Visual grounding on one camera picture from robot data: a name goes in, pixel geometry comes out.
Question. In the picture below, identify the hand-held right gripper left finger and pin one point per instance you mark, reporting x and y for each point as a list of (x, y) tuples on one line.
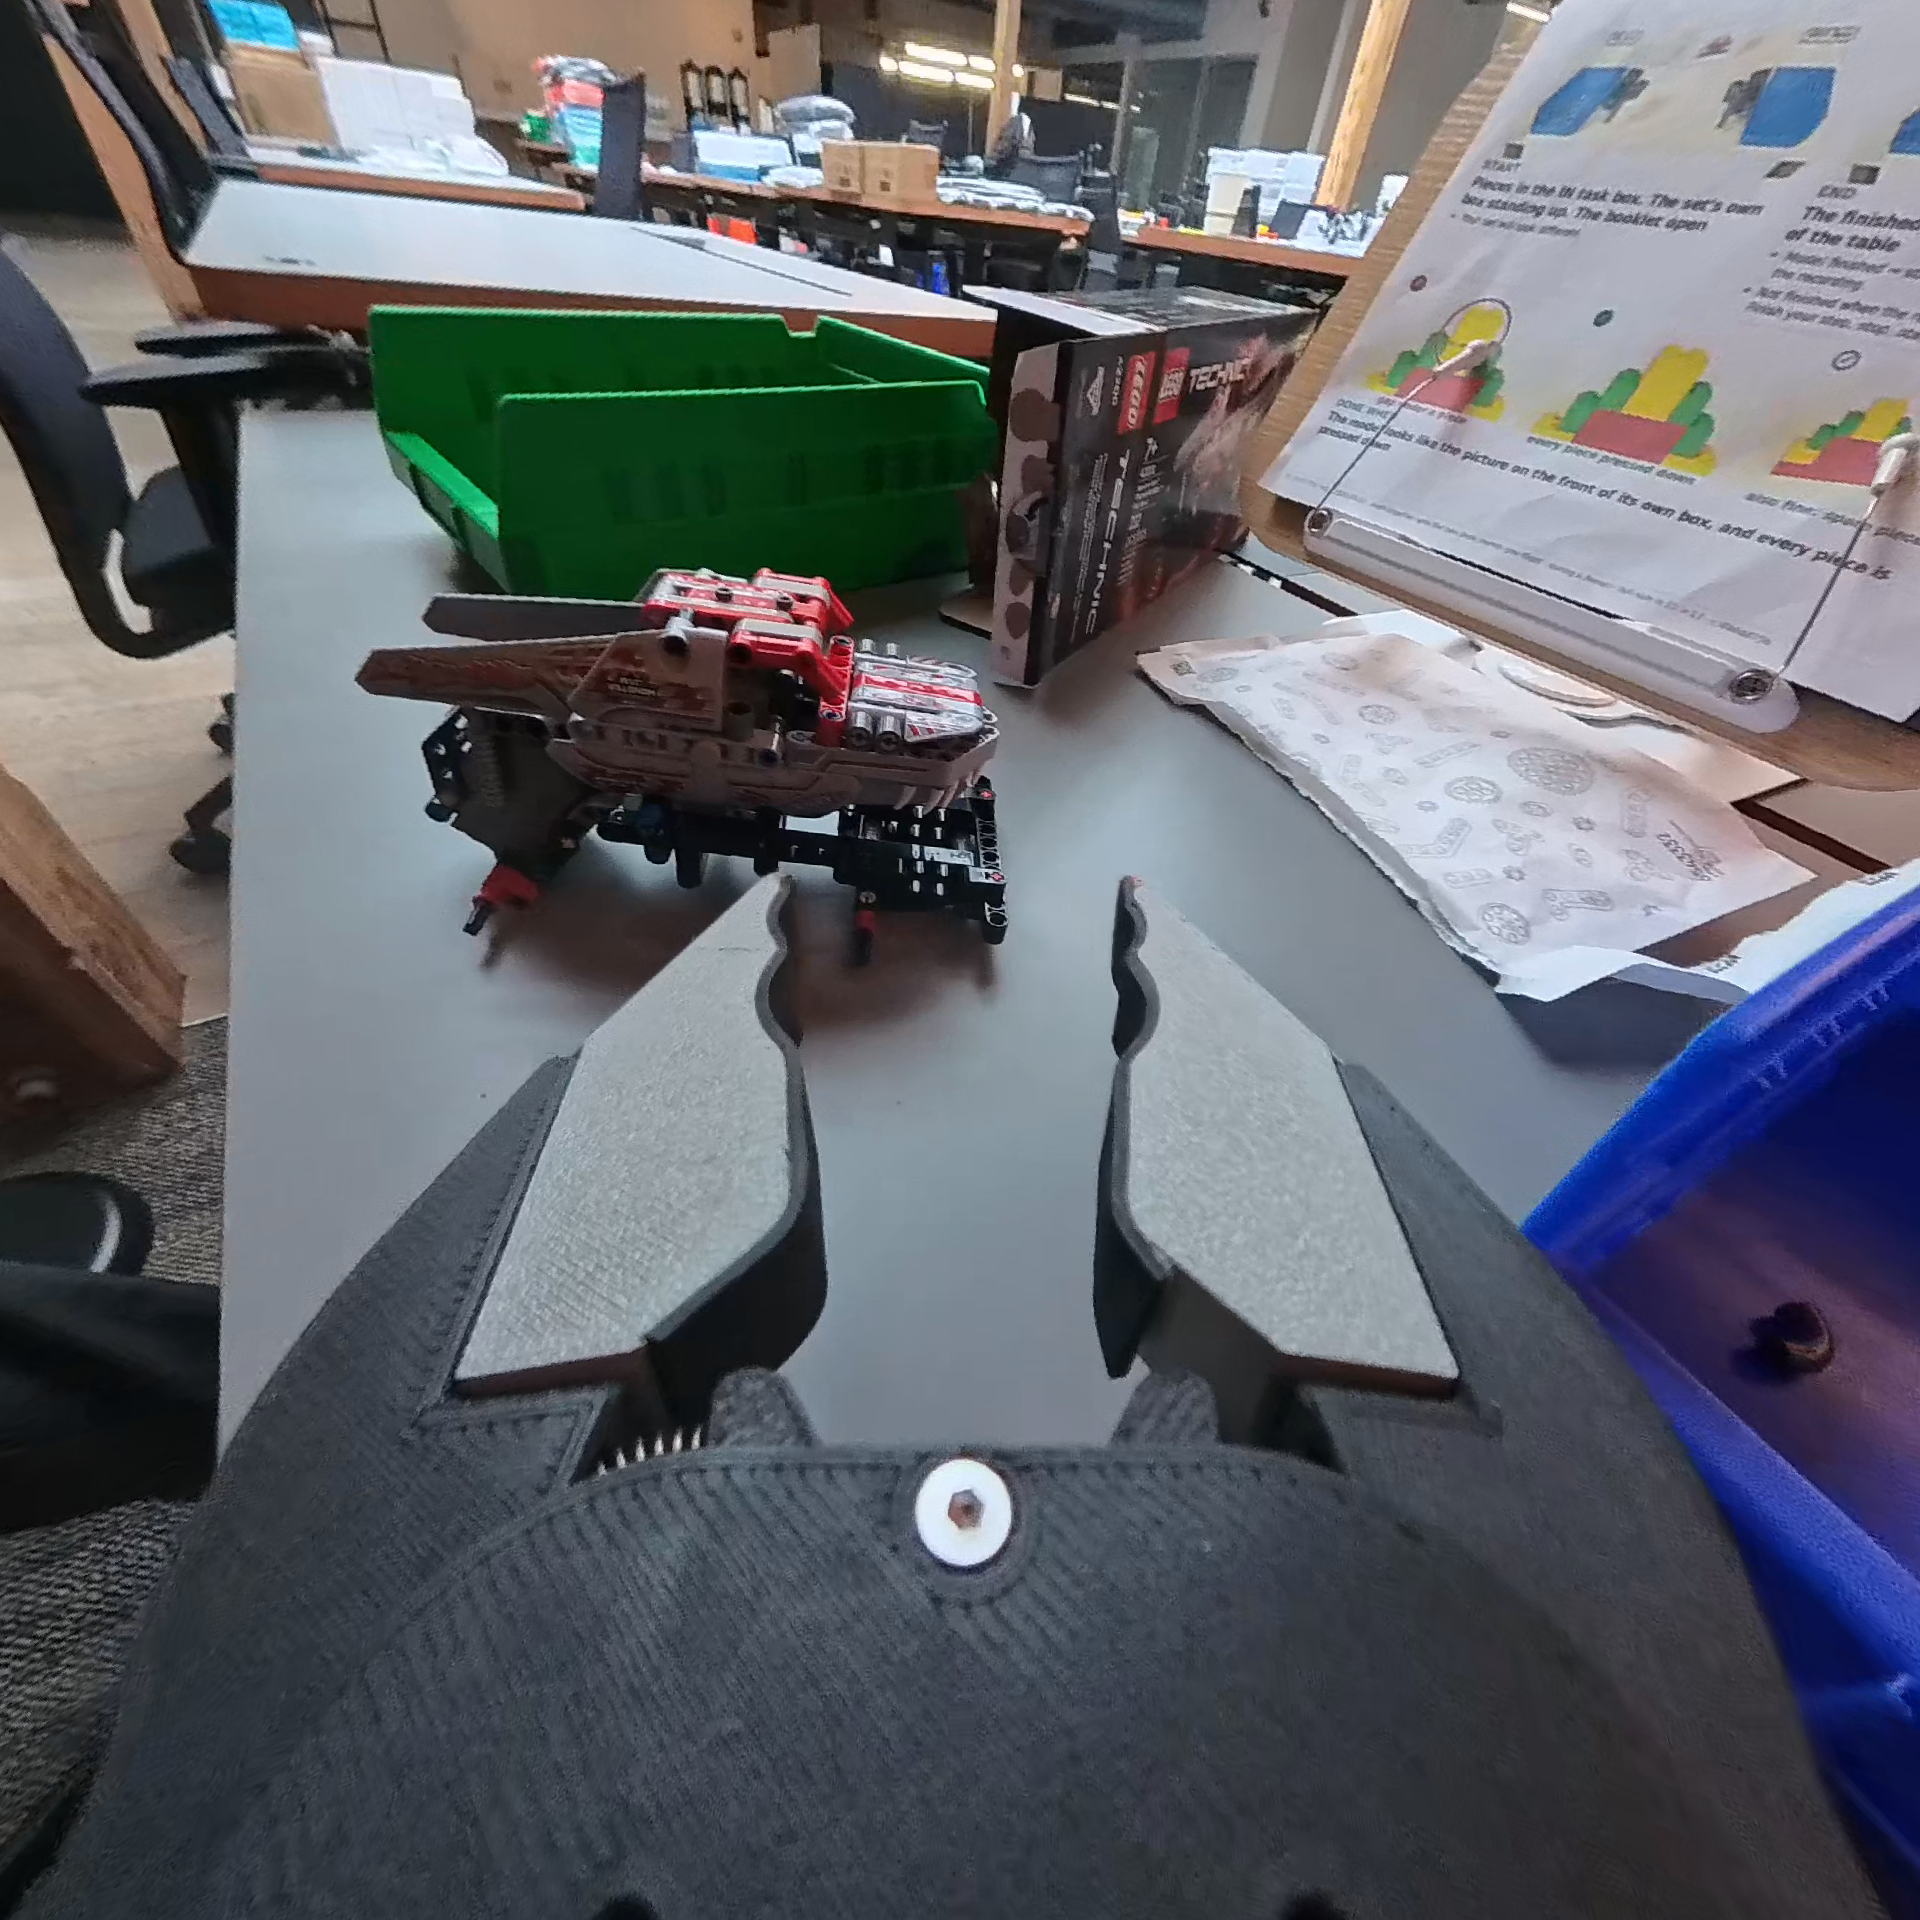
[(645, 1186)]

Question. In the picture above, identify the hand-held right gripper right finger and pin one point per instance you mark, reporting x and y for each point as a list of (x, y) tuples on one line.
[(1269, 1200)]

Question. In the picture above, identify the red grey lego model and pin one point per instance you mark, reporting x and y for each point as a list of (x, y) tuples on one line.
[(675, 707)]

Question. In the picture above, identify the blue plastic bin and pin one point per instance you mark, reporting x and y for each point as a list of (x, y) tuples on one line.
[(1861, 1651)]

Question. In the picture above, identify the small dark lego piece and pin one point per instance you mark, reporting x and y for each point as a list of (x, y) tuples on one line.
[(1793, 1338)]

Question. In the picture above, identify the dark lego set box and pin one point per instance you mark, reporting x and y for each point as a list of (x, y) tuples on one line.
[(1110, 497)]

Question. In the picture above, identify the printed white paper bag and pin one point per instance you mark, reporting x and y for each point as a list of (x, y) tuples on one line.
[(1472, 796)]

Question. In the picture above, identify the white paper sheet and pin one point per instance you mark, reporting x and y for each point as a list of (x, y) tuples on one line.
[(1681, 960)]

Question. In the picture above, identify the person's black shoe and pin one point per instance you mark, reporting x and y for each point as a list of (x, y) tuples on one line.
[(68, 1222)]

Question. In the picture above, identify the person's black trouser leg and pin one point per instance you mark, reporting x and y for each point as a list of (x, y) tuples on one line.
[(90, 1396)]

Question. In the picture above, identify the brown wooden furniture panel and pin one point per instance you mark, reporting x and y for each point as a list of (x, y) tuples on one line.
[(75, 960)]

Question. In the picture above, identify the green plastic bin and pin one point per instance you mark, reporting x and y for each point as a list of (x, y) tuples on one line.
[(675, 481)]

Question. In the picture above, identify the wooden book stand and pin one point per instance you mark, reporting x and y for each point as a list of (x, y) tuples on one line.
[(1853, 747)]

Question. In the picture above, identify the black office chair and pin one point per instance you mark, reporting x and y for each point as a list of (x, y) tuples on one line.
[(75, 481), (618, 151), (134, 120)]

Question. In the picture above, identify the grey desk with wooden edge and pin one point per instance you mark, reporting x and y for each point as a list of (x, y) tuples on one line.
[(497, 255)]

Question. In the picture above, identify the printed instruction sheet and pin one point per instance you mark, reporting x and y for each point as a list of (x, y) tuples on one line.
[(1650, 301)]

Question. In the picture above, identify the long wooden table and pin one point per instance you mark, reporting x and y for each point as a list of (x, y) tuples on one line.
[(959, 217)]

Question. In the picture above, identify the tan cardboard box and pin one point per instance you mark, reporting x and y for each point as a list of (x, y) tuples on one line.
[(882, 170)]

